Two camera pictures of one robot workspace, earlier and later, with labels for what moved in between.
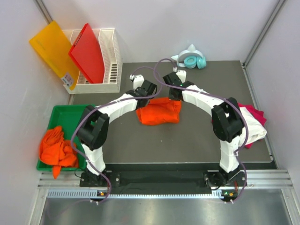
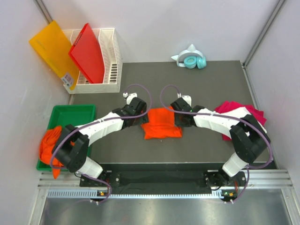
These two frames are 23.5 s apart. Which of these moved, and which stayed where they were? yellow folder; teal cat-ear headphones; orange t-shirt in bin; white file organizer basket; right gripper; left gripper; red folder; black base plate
Moved: right gripper; left gripper
Stayed: red folder; teal cat-ear headphones; black base plate; yellow folder; orange t-shirt in bin; white file organizer basket
